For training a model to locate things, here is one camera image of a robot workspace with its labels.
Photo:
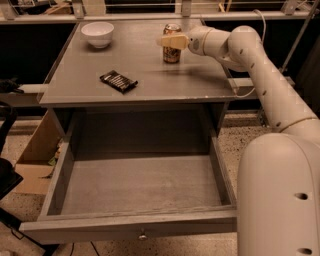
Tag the grey wooden cabinet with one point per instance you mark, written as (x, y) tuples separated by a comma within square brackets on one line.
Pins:
[(166, 113)]

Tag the cardboard box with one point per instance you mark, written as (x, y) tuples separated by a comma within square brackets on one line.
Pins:
[(33, 164)]

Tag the black snack bar packet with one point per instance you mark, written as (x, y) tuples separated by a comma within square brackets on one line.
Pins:
[(118, 82)]

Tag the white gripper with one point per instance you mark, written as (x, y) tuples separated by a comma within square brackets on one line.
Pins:
[(196, 41)]

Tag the orange soda can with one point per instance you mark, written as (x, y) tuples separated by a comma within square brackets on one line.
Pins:
[(171, 55)]

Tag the white ceramic bowl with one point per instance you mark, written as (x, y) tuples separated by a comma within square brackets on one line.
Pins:
[(98, 34)]

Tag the open grey top drawer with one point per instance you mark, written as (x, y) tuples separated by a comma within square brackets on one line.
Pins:
[(114, 198)]

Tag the metal drawer knob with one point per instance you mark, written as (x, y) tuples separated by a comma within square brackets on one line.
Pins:
[(142, 236)]

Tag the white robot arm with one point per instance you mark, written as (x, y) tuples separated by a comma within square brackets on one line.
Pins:
[(278, 185)]

